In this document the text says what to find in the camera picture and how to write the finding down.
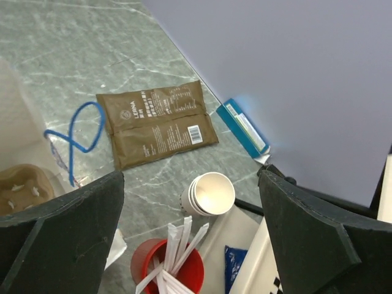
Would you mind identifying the teal blue box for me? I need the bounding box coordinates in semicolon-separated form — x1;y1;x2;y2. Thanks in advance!
216;99;271;165

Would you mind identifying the stack of paper cups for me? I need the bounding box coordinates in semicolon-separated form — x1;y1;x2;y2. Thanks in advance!
179;172;236;216

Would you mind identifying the blue checkered paper bag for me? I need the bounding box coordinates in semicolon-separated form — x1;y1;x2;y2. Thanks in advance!
0;58;107;203

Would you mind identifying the brown coffee bean pouch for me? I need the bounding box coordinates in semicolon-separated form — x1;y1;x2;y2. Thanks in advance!
96;80;219;170

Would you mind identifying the brown pulp cup carrier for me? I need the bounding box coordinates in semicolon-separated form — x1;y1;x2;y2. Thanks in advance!
1;164;55;216

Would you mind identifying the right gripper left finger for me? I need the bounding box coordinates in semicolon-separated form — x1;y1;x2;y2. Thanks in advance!
1;171;124;293

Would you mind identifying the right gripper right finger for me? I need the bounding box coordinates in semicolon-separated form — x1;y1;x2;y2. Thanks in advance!
259;170;391;293

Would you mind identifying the cream checkered tiered shelf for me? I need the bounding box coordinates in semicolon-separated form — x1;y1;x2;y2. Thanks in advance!
200;158;391;293

